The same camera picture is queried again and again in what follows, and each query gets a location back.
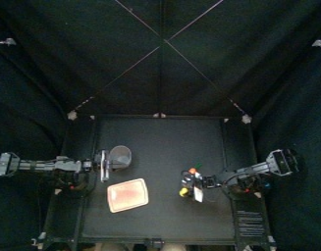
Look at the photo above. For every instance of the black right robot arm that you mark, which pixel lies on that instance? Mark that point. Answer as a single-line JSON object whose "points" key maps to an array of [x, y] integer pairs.
{"points": [[273, 165]]}

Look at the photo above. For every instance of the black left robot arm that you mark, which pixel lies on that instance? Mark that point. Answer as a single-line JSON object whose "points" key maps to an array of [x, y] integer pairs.
{"points": [[41, 165]]}

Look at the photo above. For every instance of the orange toy carrot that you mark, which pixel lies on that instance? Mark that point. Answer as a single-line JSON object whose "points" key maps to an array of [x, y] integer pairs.
{"points": [[194, 170]]}

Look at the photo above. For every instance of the pink rectangular tray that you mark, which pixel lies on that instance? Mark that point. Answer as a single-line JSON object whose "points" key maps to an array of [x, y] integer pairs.
{"points": [[128, 195]]}

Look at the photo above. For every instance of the white printed label sticker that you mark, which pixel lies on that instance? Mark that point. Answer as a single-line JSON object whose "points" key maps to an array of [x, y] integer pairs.
{"points": [[250, 224]]}

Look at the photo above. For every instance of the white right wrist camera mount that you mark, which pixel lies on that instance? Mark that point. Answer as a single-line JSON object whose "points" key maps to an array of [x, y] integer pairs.
{"points": [[199, 194]]}

